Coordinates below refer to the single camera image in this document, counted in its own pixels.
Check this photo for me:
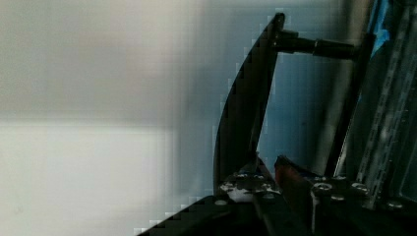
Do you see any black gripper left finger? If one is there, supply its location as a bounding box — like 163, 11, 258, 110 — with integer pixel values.
218, 157, 281, 203

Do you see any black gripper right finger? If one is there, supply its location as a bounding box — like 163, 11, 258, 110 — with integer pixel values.
274, 155, 416, 236

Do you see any silver black toaster oven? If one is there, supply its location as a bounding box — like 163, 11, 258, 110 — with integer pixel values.
183, 0, 417, 210

